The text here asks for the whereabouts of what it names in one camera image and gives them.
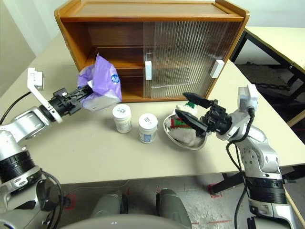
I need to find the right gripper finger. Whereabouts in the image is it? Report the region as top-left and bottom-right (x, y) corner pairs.
(183, 92), (213, 108)
(175, 108), (208, 137)

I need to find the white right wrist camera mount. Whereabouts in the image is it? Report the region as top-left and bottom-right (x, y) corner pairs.
(224, 84), (259, 141)

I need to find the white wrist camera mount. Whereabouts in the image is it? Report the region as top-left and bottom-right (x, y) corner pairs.
(224, 84), (259, 141)
(26, 67), (64, 124)

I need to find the light grey robot torso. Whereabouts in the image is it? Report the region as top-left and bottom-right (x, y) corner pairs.
(58, 209), (191, 229)

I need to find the wooden cabinet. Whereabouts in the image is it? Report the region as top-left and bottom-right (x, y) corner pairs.
(54, 0), (250, 103)

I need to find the white bottle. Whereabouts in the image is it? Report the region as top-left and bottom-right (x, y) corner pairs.
(138, 113), (158, 145)
(112, 104), (132, 134)

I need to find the black table frame foot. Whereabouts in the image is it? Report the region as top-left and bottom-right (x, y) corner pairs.
(209, 164), (305, 194)

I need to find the grey left robot leg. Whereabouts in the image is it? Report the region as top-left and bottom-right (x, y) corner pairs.
(90, 189), (131, 218)

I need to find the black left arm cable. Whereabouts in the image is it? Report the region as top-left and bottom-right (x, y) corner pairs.
(0, 92), (66, 226)

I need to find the metal bowl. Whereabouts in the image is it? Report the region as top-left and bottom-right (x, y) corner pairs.
(163, 112), (208, 151)

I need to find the wooden stick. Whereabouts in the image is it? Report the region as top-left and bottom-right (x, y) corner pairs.
(285, 190), (301, 225)

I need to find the grey right robot leg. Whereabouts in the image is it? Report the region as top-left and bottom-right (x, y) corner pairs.
(156, 188), (193, 229)

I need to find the grey robot leg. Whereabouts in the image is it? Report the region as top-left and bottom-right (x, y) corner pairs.
(156, 188), (193, 229)
(90, 189), (131, 218)

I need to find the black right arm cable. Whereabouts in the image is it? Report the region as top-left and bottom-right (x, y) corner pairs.
(226, 106), (255, 229)

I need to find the ribbed sliding door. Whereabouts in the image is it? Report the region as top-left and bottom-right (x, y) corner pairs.
(153, 21), (242, 100)
(142, 21), (215, 99)

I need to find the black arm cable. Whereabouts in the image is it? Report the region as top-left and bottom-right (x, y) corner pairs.
(0, 92), (66, 226)
(226, 106), (255, 229)

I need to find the white plush bear toy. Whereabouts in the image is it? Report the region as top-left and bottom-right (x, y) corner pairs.
(166, 101), (205, 146)

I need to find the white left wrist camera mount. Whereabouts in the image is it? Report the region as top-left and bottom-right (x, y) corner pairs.
(26, 67), (64, 124)

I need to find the beige side table, black frame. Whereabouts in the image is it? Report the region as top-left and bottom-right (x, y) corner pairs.
(230, 25), (305, 127)

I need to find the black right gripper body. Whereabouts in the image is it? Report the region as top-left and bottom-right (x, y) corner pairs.
(200, 99), (227, 133)

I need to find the purple soft pack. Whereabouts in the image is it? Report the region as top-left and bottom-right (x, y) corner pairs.
(76, 53), (122, 112)

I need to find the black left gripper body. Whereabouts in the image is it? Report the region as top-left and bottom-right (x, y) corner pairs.
(51, 87), (84, 116)

